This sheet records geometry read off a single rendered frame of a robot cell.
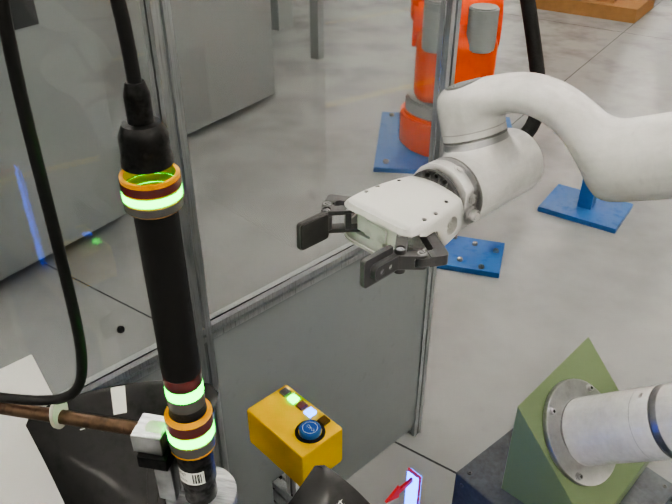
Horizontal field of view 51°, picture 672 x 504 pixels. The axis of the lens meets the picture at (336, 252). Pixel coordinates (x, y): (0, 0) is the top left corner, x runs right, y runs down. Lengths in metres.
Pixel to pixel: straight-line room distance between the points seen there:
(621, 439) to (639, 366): 2.02
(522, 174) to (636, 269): 3.07
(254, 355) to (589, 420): 0.88
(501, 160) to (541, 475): 0.69
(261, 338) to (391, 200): 1.11
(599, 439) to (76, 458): 0.83
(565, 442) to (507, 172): 0.64
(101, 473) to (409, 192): 0.49
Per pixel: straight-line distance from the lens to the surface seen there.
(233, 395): 1.85
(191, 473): 0.70
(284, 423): 1.32
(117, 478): 0.90
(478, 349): 3.16
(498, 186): 0.82
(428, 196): 0.75
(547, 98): 0.78
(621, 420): 1.26
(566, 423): 1.33
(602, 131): 0.78
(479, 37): 4.43
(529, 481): 1.38
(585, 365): 1.44
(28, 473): 1.10
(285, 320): 1.84
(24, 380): 1.10
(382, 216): 0.72
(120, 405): 0.89
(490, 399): 2.94
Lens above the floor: 2.04
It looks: 33 degrees down
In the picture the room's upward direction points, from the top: straight up
